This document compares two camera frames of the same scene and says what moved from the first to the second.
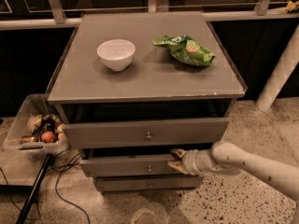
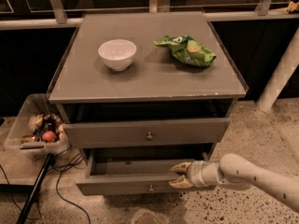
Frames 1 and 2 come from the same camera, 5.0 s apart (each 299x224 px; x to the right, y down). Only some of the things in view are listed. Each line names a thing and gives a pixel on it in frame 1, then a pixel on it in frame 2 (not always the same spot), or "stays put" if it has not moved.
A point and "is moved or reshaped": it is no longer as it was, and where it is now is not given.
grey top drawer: [80, 133] stays put
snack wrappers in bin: [40, 124] stays put
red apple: [48, 137] stays put
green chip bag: [186, 49] stays put
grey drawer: [128, 166] is moved or reshaped
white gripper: [189, 162] to [196, 173]
